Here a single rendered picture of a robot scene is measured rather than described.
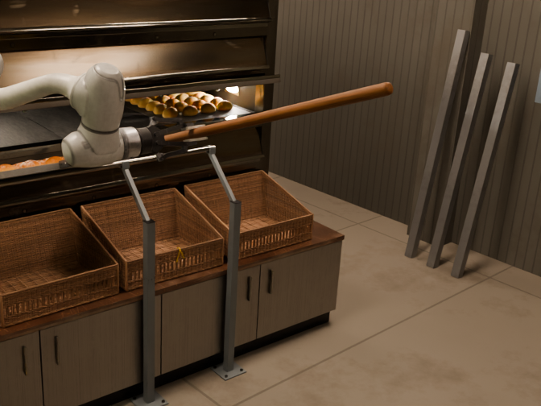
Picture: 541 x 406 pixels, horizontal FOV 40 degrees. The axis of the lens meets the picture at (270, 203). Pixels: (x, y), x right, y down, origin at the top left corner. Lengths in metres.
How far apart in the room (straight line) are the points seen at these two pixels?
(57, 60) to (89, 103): 1.65
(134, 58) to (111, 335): 1.34
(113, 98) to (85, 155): 0.18
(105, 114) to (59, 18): 1.63
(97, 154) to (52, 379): 1.66
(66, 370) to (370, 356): 1.69
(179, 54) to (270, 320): 1.50
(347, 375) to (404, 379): 0.30
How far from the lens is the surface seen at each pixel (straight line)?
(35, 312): 3.38
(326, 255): 4.25
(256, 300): 4.01
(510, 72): 5.17
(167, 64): 3.91
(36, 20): 3.55
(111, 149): 2.07
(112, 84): 1.97
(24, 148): 3.65
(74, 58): 3.68
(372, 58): 6.12
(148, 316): 3.55
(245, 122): 2.04
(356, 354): 4.28
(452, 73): 5.35
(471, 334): 4.67
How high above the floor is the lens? 2.22
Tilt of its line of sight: 21 degrees down
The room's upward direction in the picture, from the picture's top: 4 degrees clockwise
